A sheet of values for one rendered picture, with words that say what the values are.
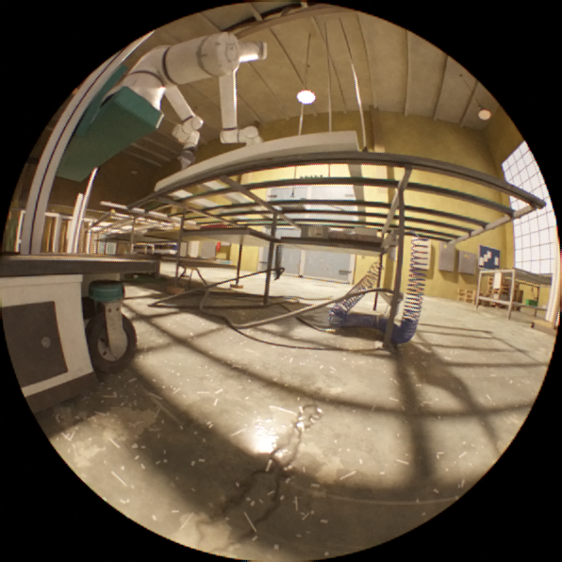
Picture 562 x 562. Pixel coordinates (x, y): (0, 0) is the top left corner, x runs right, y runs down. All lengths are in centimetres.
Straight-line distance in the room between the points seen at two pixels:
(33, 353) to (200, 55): 71
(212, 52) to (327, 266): 714
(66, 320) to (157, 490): 32
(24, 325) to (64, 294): 10
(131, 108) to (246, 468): 76
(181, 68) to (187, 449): 86
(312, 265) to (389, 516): 735
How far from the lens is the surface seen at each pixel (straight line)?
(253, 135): 125
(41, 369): 45
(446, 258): 780
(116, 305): 55
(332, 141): 87
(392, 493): 42
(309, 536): 35
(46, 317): 42
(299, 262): 760
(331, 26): 846
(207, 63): 62
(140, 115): 56
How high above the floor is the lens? 34
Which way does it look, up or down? 4 degrees down
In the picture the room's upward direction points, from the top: 6 degrees clockwise
